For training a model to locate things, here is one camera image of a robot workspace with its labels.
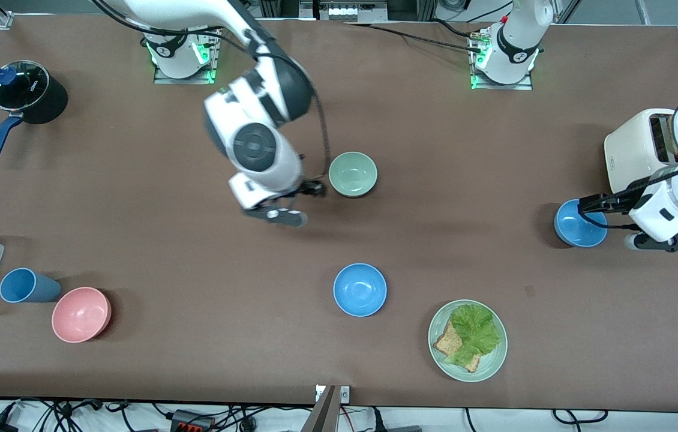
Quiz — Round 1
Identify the pink bowl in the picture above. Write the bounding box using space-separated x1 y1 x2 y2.
52 287 112 344

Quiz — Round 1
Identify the black power strip red switch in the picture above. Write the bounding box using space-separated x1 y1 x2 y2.
170 409 217 432

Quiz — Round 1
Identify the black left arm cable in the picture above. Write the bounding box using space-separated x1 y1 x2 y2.
579 153 678 232

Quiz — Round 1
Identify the black table cable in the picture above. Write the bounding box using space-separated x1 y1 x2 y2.
344 22 484 55

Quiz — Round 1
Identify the pale green bowl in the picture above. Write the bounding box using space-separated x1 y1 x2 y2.
328 151 378 198

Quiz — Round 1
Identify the cream white toaster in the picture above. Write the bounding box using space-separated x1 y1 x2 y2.
604 108 678 208

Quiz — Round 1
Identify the green lettuce leaf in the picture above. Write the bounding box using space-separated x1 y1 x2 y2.
444 304 502 368

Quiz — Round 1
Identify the blue cup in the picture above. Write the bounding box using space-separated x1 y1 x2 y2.
0 268 62 304

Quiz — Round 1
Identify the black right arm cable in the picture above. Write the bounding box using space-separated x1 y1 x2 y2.
92 0 332 184

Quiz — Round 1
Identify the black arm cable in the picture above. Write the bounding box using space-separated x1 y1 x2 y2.
579 153 678 232
92 0 332 184

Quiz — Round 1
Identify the black floor cable loop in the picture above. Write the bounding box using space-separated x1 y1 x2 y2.
552 409 608 425

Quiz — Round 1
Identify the blue bowl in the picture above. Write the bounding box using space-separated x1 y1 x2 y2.
554 199 608 248
333 263 388 317

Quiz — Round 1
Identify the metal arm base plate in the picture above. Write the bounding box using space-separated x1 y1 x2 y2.
152 27 221 85
470 27 535 91

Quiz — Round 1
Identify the pale green plate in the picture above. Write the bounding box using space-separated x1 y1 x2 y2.
428 299 508 383

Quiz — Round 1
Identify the control box with connectors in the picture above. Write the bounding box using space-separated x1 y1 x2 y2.
300 0 388 23

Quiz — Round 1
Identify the aluminium camera mount profile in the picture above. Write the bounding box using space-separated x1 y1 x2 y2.
300 385 352 432

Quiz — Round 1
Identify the black saucepan with blue handle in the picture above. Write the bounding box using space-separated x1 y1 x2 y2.
0 60 68 164

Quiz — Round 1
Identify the glass lid with blue knob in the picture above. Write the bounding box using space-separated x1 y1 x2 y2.
0 61 50 113

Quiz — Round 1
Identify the brown bread slice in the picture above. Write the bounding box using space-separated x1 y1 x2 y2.
433 321 482 374

